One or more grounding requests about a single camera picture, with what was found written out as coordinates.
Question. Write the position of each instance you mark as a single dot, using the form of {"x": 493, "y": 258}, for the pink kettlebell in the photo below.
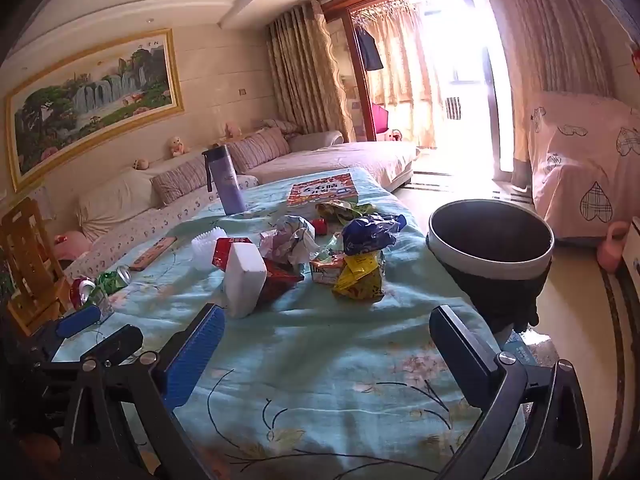
{"x": 611, "y": 250}

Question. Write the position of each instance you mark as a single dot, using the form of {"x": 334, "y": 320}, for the beige teddy bear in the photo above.
{"x": 176, "y": 146}

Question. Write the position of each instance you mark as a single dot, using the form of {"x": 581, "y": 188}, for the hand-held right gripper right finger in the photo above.
{"x": 467, "y": 355}

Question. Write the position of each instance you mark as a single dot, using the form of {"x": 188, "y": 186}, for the colourful picture book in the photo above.
{"x": 322, "y": 190}

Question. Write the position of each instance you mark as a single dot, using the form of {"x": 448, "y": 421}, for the brown rectangular board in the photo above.
{"x": 152, "y": 253}

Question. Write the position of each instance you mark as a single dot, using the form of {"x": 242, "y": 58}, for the framed landscape painting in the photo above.
{"x": 90, "y": 100}

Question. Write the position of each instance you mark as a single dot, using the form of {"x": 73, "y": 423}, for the pink plush toy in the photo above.
{"x": 231, "y": 130}

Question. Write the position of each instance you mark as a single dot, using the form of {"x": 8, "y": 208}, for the sheer beige curtain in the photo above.
{"x": 400, "y": 70}

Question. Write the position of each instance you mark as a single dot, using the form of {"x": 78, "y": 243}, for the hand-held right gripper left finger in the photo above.
{"x": 192, "y": 360}

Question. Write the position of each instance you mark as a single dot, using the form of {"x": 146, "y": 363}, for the magenta box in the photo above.
{"x": 381, "y": 116}

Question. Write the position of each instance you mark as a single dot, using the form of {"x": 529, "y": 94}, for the long beige sofa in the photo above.
{"x": 325, "y": 160}

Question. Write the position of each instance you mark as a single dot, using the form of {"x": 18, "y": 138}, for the wooden chair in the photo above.
{"x": 30, "y": 270}

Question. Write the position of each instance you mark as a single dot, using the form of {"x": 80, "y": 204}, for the white pillow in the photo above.
{"x": 117, "y": 200}

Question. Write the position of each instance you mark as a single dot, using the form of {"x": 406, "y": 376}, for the yellow snack wrapper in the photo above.
{"x": 357, "y": 280}

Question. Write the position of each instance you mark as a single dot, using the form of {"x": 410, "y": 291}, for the crumpled silver wrapper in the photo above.
{"x": 290, "y": 237}

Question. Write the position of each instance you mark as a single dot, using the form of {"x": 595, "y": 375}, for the green and yellow wrapper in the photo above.
{"x": 345, "y": 211}

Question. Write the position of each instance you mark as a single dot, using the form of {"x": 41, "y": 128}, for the red and white milk carton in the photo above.
{"x": 245, "y": 280}

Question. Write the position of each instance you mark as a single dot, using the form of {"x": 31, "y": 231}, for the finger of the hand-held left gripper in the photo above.
{"x": 116, "y": 342}
{"x": 77, "y": 322}

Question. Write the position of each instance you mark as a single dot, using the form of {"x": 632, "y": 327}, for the striped pink pillow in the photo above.
{"x": 281, "y": 126}
{"x": 260, "y": 152}
{"x": 177, "y": 184}

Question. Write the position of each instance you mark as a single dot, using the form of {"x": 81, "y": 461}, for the small orange drink carton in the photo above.
{"x": 325, "y": 269}

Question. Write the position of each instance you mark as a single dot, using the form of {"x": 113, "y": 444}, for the crushed red can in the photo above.
{"x": 81, "y": 291}

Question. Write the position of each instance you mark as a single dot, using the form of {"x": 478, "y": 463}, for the crushed green can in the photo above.
{"x": 112, "y": 280}

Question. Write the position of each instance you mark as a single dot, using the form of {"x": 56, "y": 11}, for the bed with pink heart sheet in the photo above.
{"x": 580, "y": 160}

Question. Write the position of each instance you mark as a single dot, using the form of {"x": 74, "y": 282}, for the purple water bottle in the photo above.
{"x": 225, "y": 180}

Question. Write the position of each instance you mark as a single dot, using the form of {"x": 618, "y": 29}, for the small beige plush toy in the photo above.
{"x": 141, "y": 164}

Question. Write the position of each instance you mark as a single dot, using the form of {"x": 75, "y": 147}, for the dark hanging garment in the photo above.
{"x": 371, "y": 50}

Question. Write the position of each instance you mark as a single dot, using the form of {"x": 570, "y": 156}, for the round white-rimmed trash bin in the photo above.
{"x": 492, "y": 245}

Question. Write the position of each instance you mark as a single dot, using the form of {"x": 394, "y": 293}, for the red snack wrapper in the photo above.
{"x": 277, "y": 285}

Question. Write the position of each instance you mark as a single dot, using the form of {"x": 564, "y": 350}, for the blue snack bag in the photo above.
{"x": 372, "y": 232}

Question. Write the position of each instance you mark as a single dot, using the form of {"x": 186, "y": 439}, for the golden patterned curtain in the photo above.
{"x": 305, "y": 70}
{"x": 550, "y": 35}

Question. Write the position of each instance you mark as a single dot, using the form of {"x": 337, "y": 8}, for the white foam fruit net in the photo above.
{"x": 205, "y": 250}

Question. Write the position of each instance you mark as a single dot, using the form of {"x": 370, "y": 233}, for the black bin bag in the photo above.
{"x": 500, "y": 302}

